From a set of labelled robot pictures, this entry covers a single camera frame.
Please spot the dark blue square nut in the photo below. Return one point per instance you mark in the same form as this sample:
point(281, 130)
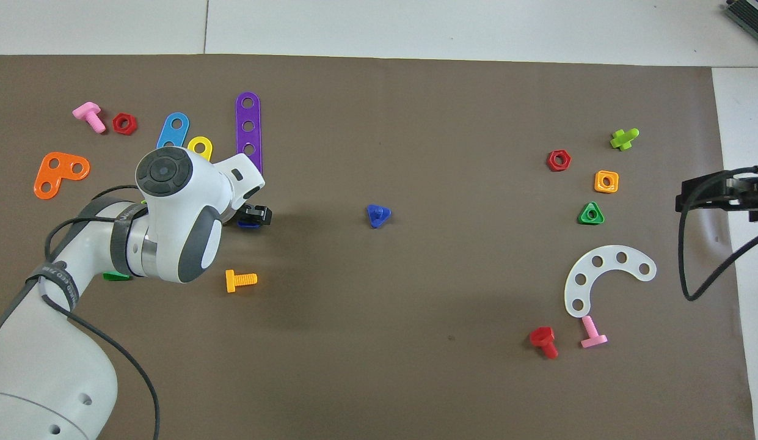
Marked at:
point(249, 225)

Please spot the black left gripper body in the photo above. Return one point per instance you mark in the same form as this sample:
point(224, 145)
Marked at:
point(243, 214)

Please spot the lime green cross screw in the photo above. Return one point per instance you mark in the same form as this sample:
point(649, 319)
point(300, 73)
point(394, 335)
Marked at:
point(623, 140)

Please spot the pink plastic screw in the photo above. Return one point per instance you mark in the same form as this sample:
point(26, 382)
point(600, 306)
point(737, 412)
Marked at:
point(594, 340)
point(88, 111)

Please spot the red hexagonal nut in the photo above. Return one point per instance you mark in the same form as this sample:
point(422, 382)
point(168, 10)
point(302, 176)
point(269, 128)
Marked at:
point(551, 162)
point(116, 125)

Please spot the purple four-hole strip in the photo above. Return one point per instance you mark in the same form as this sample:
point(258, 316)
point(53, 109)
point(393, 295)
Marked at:
point(248, 137)

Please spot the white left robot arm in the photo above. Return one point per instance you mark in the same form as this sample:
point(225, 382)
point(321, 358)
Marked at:
point(171, 226)

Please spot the red hex-head screw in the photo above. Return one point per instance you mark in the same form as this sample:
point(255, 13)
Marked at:
point(542, 336)

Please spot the orange plastic screw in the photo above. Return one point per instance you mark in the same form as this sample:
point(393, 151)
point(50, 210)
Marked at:
point(241, 280)

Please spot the green triangle nut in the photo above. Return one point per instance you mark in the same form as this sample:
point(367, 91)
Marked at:
point(583, 220)

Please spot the white curved five-hole plate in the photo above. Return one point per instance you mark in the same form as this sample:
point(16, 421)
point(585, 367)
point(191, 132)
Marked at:
point(609, 256)

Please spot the brown table mat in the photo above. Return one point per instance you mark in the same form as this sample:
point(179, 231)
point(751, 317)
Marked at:
point(378, 305)

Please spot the blue two-hole plate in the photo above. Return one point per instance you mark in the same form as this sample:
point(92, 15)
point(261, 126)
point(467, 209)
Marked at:
point(173, 135)

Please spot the dark green plastic screw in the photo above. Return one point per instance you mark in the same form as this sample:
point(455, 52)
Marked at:
point(113, 277)

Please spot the orange angled three-hole plate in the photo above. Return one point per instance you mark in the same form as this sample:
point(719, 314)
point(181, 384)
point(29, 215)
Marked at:
point(66, 166)

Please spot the orange square nut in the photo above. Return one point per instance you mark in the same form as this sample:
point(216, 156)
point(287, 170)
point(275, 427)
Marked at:
point(598, 186)

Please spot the blue triangle-head screw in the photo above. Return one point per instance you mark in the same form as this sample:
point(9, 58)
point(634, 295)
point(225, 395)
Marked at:
point(378, 215)

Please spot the yellow three-hole plate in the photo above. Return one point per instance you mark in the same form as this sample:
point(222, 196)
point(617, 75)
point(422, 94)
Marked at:
point(200, 140)

